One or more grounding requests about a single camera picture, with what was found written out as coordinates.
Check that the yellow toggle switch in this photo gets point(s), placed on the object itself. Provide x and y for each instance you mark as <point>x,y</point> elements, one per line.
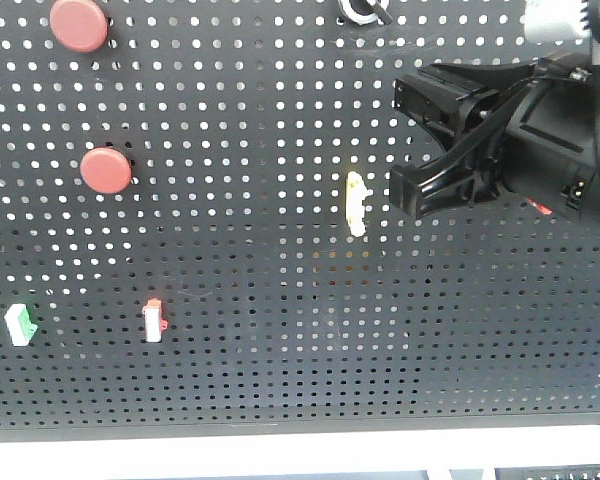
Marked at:
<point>356,193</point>

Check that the red mushroom button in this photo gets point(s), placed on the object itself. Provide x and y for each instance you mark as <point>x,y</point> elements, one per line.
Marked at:
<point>79,25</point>
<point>105,170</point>

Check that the upper red mushroom button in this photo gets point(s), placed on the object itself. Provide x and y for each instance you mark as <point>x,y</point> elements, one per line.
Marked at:
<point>79,25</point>

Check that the lower red mushroom button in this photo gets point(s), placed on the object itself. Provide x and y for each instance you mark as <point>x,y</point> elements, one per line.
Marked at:
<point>105,170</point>

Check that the red white rocker switch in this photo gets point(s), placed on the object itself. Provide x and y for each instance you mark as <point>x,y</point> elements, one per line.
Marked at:
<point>154,323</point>

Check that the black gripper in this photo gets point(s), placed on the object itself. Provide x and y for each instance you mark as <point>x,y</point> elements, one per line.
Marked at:
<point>546,148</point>

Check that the white standing desk frame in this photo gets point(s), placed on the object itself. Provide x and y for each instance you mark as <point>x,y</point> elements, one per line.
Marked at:
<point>232,456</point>

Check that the desk height control panel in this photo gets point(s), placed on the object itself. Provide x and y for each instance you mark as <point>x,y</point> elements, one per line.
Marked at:
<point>566,472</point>

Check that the black white selector knob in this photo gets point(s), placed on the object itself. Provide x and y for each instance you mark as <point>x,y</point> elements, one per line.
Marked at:
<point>366,12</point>

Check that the green white rocker switch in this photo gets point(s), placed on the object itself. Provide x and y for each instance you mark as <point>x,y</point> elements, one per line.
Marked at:
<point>20,328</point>

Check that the red toggle switch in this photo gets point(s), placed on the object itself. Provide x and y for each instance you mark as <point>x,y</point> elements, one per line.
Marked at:
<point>542,209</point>

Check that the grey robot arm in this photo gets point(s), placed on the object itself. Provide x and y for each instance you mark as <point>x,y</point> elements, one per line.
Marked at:
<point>550,21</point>

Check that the black perforated pegboard panel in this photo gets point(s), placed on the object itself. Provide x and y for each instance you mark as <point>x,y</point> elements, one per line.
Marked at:
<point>241,120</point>

